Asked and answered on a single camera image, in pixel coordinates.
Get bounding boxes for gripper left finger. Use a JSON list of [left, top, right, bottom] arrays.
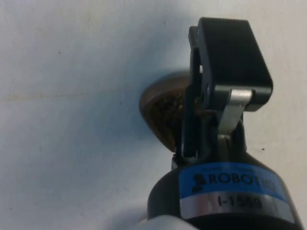
[[177, 25, 217, 161]]

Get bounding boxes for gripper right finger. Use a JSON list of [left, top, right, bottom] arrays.
[[197, 16, 274, 159]]

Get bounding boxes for brown cup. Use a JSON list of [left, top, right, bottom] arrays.
[[138, 69, 193, 154]]

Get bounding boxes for coffee beans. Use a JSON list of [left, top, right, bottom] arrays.
[[148, 94, 190, 116]]

